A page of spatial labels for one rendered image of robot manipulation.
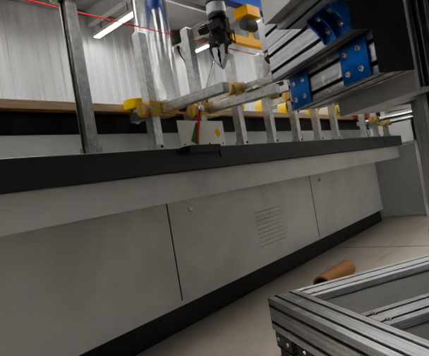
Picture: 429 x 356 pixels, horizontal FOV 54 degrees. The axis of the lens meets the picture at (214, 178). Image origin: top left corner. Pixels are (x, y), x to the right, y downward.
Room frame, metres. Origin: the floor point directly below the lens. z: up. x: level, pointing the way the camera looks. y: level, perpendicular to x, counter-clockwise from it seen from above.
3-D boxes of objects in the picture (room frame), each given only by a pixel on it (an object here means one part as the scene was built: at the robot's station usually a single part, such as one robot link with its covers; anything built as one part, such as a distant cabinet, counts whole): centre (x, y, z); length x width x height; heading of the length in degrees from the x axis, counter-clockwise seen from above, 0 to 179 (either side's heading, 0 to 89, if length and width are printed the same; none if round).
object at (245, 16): (6.60, -0.93, 2.95); 0.34 x 0.26 x 0.49; 138
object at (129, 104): (1.52, 0.24, 0.85); 0.08 x 0.08 x 0.11
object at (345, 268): (1.98, -0.48, 0.04); 0.30 x 0.08 x 0.08; 141
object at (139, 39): (1.41, 0.17, 0.87); 0.03 x 0.03 x 0.48; 51
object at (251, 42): (6.60, -0.93, 2.65); 1.70 x 0.09 x 0.32; 138
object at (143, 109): (1.43, 0.16, 0.84); 0.13 x 0.06 x 0.05; 141
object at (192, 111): (1.62, 0.00, 0.85); 0.13 x 0.06 x 0.05; 141
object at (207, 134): (1.57, 0.01, 0.75); 0.26 x 0.01 x 0.10; 141
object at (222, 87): (1.39, 0.09, 0.84); 0.43 x 0.03 x 0.04; 51
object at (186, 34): (1.60, 0.01, 0.93); 0.03 x 0.03 x 0.48; 51
